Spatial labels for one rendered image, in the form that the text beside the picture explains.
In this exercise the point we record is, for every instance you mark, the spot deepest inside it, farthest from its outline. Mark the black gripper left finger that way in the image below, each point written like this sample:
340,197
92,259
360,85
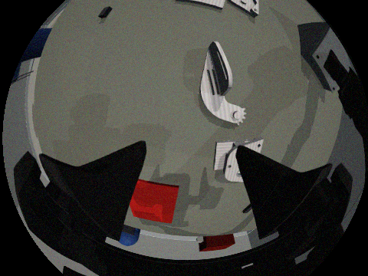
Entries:
102,188

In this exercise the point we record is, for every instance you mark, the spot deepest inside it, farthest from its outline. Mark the red flat plate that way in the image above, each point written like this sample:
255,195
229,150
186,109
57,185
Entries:
154,201

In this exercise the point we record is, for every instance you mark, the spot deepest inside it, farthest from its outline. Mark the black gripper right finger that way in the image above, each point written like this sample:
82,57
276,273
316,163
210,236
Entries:
274,191

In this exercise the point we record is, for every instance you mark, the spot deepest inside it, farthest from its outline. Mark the dark grey flat bar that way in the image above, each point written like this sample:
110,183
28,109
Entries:
247,209

